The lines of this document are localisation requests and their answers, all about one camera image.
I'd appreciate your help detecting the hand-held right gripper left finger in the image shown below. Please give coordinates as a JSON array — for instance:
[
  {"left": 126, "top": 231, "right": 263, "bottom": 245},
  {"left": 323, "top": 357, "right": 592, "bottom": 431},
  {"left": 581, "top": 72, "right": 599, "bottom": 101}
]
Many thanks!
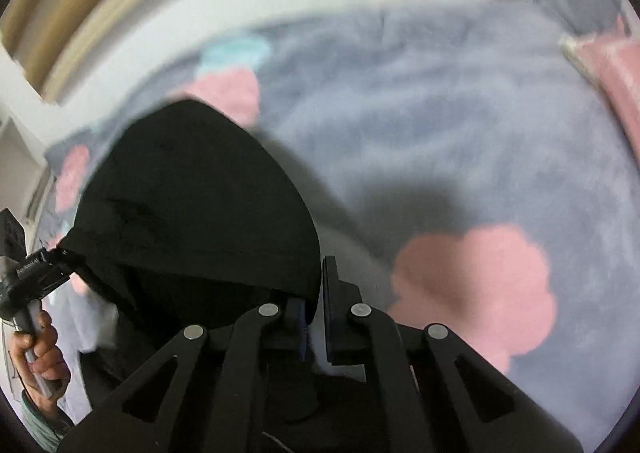
[{"left": 60, "top": 298, "right": 309, "bottom": 453}]

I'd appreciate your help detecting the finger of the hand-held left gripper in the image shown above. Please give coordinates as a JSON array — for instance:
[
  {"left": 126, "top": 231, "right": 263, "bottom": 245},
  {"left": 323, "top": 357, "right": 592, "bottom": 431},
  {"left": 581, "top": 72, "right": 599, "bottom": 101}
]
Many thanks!
[{"left": 46, "top": 240, "right": 108, "bottom": 295}]

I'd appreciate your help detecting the person's left hand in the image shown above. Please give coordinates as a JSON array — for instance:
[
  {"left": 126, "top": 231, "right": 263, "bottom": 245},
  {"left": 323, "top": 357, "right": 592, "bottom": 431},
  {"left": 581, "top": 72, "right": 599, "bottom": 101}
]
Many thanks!
[{"left": 9, "top": 309, "right": 72, "bottom": 402}]

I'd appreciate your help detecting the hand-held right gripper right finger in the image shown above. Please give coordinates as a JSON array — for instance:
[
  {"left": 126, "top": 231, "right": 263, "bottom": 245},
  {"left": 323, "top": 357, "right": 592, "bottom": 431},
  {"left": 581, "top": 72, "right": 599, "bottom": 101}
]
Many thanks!
[{"left": 322, "top": 256, "right": 584, "bottom": 453}]

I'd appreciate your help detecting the wooden headboard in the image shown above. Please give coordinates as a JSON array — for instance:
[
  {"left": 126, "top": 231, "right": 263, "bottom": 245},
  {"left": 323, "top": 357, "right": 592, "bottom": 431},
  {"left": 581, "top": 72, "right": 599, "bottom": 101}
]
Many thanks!
[{"left": 0, "top": 0, "right": 563, "bottom": 105}]

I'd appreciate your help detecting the black garment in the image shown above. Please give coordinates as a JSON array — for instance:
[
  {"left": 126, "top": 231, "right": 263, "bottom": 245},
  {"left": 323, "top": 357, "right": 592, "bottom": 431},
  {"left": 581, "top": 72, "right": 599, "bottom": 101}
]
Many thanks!
[{"left": 61, "top": 100, "right": 372, "bottom": 453}]

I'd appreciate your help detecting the pink pillow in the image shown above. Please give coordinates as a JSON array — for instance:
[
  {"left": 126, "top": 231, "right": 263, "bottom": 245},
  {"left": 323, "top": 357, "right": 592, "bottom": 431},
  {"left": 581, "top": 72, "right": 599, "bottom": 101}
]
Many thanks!
[{"left": 564, "top": 32, "right": 640, "bottom": 161}]

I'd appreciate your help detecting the person's left forearm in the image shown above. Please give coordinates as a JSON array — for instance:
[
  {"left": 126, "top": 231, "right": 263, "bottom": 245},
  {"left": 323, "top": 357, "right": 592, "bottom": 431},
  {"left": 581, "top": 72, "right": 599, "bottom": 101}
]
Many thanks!
[{"left": 20, "top": 389, "right": 75, "bottom": 450}]

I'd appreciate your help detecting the white cloth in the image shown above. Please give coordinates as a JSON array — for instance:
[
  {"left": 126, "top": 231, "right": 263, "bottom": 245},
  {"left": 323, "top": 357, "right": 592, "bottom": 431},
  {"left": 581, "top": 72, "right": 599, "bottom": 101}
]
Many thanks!
[{"left": 74, "top": 283, "right": 122, "bottom": 355}]

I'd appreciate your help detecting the grey blanket with pink flowers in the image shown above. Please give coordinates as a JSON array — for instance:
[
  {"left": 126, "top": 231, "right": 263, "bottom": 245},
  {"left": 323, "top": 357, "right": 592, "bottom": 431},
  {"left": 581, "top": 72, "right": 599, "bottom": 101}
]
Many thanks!
[{"left": 37, "top": 0, "right": 640, "bottom": 453}]

